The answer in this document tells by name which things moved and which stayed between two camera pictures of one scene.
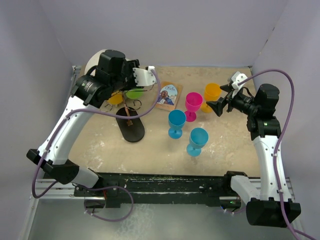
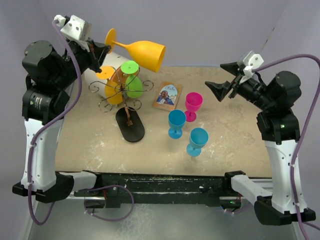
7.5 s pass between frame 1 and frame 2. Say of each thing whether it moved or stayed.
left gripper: moved
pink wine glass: stayed
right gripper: moved
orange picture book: stayed
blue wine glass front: stayed
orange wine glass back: moved
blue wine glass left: stayed
